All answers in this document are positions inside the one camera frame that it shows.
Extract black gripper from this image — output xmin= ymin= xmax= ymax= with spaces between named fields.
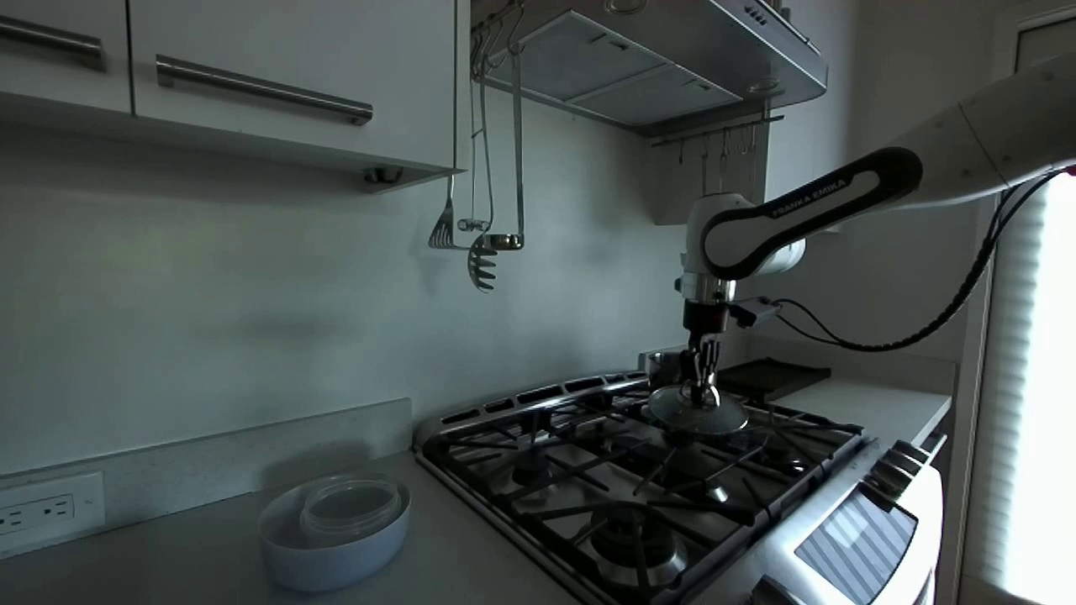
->
xmin=673 ymin=273 xmax=766 ymax=409

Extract under cabinet light fixture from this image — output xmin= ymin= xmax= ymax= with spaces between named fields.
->
xmin=358 ymin=166 xmax=408 ymax=191

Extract small round white dish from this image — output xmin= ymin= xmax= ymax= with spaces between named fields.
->
xmin=297 ymin=473 xmax=405 ymax=548

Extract glass lid with steel handle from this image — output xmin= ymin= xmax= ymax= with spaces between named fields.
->
xmin=638 ymin=380 xmax=753 ymax=443

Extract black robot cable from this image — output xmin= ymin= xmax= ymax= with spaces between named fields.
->
xmin=757 ymin=166 xmax=1068 ymax=358

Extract white wall outlet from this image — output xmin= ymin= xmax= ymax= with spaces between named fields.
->
xmin=0 ymin=467 xmax=107 ymax=566

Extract hanging long metal utensil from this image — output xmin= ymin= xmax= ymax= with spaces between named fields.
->
xmin=487 ymin=45 xmax=531 ymax=255

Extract black griddle tray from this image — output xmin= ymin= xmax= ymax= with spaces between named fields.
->
xmin=715 ymin=358 xmax=838 ymax=406

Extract white window blind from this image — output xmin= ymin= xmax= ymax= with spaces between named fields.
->
xmin=973 ymin=180 xmax=1076 ymax=605

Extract stainless steel range hood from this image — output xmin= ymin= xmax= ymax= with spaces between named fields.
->
xmin=468 ymin=0 xmax=833 ymax=141

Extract hanging metal spatula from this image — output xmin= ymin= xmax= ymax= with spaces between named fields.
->
xmin=425 ymin=63 xmax=465 ymax=252

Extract white wall cabinet door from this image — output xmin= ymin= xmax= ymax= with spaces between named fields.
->
xmin=0 ymin=0 xmax=133 ymax=119
xmin=126 ymin=0 xmax=465 ymax=180

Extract large round white dish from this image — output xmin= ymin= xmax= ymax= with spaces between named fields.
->
xmin=259 ymin=472 xmax=413 ymax=598

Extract metal utensil rail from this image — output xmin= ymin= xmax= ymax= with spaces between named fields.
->
xmin=645 ymin=108 xmax=786 ymax=153

